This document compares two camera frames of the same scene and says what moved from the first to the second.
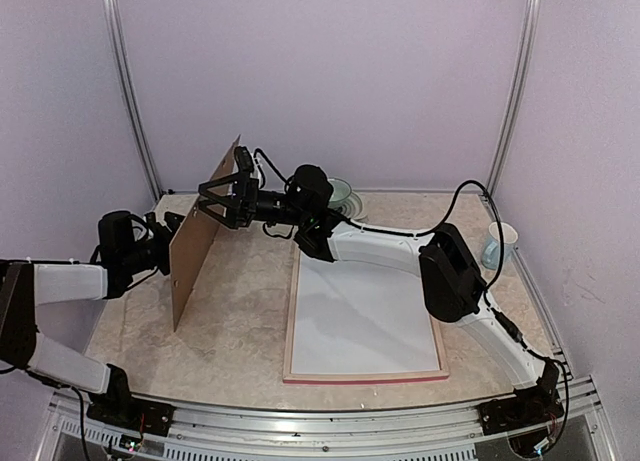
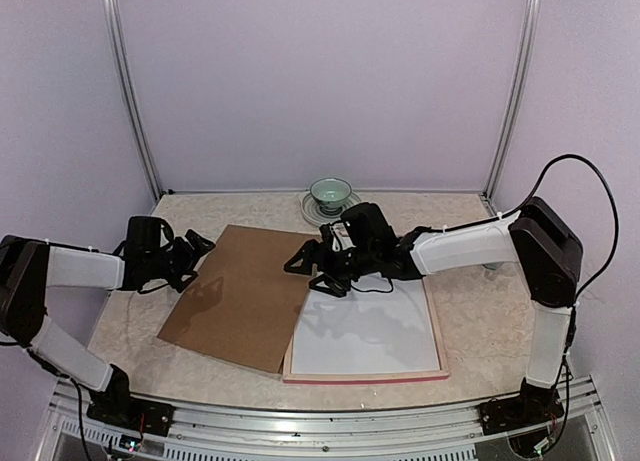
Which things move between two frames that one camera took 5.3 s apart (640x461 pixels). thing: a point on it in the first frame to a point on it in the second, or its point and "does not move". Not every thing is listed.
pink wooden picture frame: [290, 377] does not move
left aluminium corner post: [129, 96] does not move
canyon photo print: [354, 317] does not move
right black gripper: [244, 188] to [310, 249]
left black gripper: [164, 238] to [189, 256]
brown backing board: [191, 248] to [242, 304]
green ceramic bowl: [341, 190] does not move
